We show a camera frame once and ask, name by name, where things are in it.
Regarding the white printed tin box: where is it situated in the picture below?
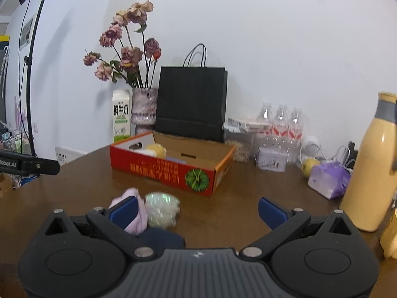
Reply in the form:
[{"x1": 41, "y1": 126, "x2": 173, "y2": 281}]
[{"x1": 254, "y1": 147, "x2": 289, "y2": 173}]

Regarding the white and yellow plush toy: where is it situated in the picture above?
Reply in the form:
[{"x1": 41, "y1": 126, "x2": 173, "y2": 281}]
[{"x1": 132, "y1": 143, "x2": 168, "y2": 158}]

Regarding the purple fuzzy headband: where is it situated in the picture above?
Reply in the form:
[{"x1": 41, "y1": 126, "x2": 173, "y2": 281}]
[{"x1": 108, "y1": 188, "x2": 149, "y2": 236}]

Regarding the navy blue pouch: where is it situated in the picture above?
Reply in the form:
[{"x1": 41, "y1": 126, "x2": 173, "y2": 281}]
[{"x1": 136, "y1": 228, "x2": 186, "y2": 250}]

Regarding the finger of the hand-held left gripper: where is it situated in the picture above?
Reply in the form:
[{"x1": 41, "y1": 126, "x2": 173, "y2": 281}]
[{"x1": 19, "y1": 154, "x2": 61, "y2": 176}]

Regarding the purple floral decoration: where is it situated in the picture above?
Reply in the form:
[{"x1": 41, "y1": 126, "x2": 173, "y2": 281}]
[{"x1": 14, "y1": 96, "x2": 30, "y2": 131}]

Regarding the iridescent plastic bag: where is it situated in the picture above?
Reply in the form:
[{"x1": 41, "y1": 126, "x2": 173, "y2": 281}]
[{"x1": 145, "y1": 191, "x2": 181, "y2": 230}]

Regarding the black paper bag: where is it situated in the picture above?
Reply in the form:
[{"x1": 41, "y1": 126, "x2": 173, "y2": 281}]
[{"x1": 154, "y1": 43, "x2": 228, "y2": 143}]

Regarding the purple glass vase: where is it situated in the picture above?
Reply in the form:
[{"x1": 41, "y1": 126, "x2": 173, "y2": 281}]
[{"x1": 130, "y1": 87, "x2": 158, "y2": 135}]

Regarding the clear container of oats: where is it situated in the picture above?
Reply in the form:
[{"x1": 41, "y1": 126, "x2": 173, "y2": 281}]
[{"x1": 223, "y1": 122, "x2": 256, "y2": 163}]

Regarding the flat white carton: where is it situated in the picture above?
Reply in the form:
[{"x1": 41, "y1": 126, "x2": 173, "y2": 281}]
[{"x1": 228, "y1": 118, "x2": 273, "y2": 132}]

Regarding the yellow thermos jug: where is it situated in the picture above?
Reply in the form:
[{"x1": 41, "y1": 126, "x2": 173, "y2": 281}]
[{"x1": 339, "y1": 91, "x2": 397, "y2": 233}]

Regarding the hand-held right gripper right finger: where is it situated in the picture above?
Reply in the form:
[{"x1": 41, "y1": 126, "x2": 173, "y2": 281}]
[{"x1": 240, "y1": 196, "x2": 352, "y2": 259}]

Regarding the yellow pear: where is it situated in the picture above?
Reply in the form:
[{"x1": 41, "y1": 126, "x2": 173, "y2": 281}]
[{"x1": 301, "y1": 158, "x2": 321, "y2": 179}]

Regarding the white cable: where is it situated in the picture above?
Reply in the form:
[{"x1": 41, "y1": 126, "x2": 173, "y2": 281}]
[{"x1": 323, "y1": 144, "x2": 357, "y2": 171}]

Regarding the wire storage cart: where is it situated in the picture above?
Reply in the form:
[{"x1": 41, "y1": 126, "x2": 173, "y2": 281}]
[{"x1": 0, "y1": 124, "x2": 34, "y2": 190}]

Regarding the yellow mug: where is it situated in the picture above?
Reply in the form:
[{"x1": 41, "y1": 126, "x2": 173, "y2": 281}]
[{"x1": 380, "y1": 208, "x2": 397, "y2": 260}]

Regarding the wall poster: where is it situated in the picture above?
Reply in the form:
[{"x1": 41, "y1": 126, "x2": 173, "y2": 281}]
[{"x1": 19, "y1": 17, "x2": 34, "y2": 50}]

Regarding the dried pink rose bouquet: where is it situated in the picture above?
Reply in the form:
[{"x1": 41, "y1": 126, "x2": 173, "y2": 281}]
[{"x1": 83, "y1": 0, "x2": 162, "y2": 89}]

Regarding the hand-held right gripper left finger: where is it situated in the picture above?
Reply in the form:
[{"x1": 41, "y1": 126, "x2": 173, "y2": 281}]
[{"x1": 45, "y1": 196, "x2": 156, "y2": 259}]

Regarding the white milk carton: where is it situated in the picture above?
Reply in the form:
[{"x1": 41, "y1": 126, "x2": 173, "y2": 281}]
[{"x1": 112, "y1": 89, "x2": 131, "y2": 143}]

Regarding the red cardboard box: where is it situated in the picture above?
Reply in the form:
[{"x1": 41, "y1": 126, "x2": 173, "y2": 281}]
[{"x1": 109, "y1": 131, "x2": 236, "y2": 197}]

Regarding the white wall vent plate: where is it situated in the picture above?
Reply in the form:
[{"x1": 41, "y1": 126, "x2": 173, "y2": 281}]
[{"x1": 55, "y1": 147, "x2": 89, "y2": 165}]

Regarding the small white fan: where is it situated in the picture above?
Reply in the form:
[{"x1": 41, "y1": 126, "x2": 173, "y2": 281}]
[{"x1": 299, "y1": 136, "x2": 323, "y2": 162}]

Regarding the purple tissue pack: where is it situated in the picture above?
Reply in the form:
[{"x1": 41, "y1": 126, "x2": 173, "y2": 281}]
[{"x1": 308, "y1": 161, "x2": 351, "y2": 200}]

